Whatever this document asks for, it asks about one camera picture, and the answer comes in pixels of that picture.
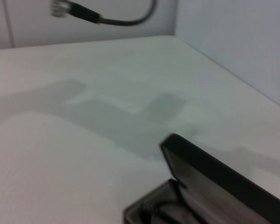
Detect black glasses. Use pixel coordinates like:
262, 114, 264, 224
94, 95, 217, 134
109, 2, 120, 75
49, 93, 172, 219
139, 181, 189, 224

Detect black glasses case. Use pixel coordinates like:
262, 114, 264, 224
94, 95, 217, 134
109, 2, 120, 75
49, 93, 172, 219
123, 133, 280, 224

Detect left gripper cable plug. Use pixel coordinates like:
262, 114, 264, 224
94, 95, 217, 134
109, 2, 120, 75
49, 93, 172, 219
50, 0, 157, 26

